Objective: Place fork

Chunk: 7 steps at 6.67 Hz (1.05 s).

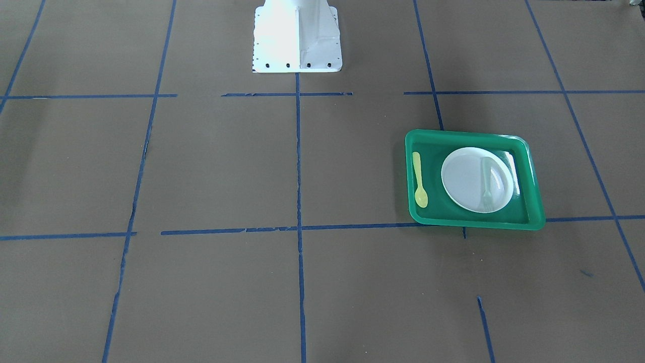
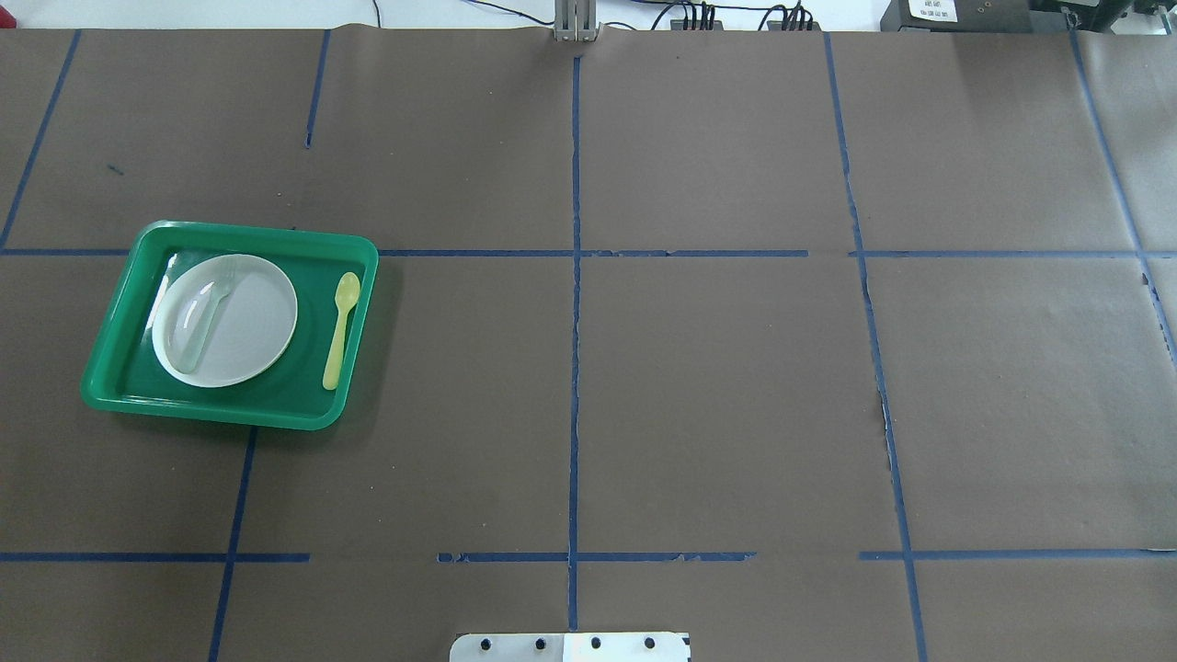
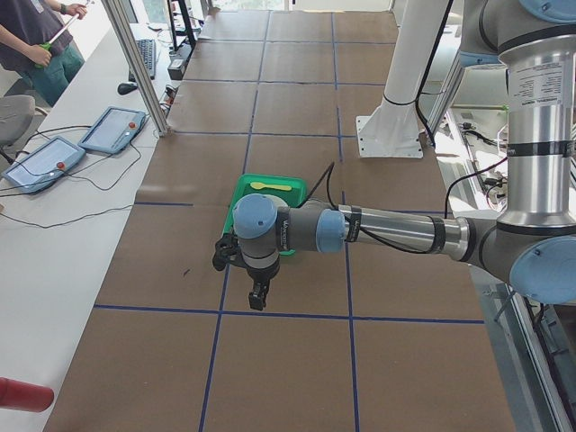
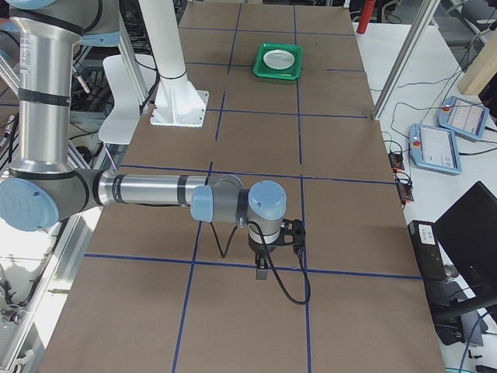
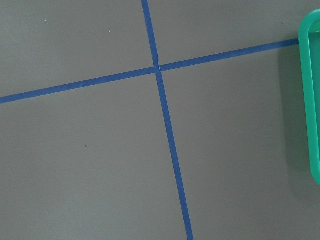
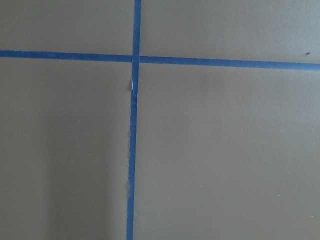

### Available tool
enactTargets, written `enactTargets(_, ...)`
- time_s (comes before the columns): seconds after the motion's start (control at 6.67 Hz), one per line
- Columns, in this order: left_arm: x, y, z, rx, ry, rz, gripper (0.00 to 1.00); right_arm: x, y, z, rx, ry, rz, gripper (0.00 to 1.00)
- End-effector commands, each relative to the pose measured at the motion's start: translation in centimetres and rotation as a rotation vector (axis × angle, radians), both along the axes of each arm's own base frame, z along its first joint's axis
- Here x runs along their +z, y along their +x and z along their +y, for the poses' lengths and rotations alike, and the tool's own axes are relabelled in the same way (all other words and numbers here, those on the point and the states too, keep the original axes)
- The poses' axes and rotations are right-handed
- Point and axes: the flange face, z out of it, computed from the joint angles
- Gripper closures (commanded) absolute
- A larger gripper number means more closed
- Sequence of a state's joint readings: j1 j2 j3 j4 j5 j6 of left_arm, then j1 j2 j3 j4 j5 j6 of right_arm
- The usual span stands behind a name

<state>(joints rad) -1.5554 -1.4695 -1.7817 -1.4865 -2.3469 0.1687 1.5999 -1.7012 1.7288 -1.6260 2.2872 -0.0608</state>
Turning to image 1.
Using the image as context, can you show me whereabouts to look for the translucent white plastic fork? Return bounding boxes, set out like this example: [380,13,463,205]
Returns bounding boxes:
[481,157,493,212]

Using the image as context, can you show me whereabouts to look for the yellow plastic spoon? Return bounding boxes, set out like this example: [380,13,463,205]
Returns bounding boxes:
[412,151,428,208]

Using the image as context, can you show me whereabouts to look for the green plastic tray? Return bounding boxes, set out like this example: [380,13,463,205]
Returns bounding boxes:
[405,129,546,230]

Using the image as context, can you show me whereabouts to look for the white round plate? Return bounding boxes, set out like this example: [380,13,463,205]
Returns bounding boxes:
[440,147,516,214]

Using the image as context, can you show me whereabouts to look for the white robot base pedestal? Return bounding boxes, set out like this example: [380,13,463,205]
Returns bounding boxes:
[251,1,343,73]

